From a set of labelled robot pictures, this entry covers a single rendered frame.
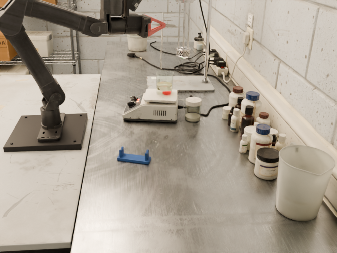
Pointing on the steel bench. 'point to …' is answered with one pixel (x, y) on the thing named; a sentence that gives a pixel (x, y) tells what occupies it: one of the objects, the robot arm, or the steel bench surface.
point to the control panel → (135, 102)
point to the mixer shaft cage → (183, 34)
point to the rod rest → (134, 157)
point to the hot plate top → (150, 96)
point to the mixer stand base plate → (184, 84)
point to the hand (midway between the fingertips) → (163, 24)
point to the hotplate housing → (153, 112)
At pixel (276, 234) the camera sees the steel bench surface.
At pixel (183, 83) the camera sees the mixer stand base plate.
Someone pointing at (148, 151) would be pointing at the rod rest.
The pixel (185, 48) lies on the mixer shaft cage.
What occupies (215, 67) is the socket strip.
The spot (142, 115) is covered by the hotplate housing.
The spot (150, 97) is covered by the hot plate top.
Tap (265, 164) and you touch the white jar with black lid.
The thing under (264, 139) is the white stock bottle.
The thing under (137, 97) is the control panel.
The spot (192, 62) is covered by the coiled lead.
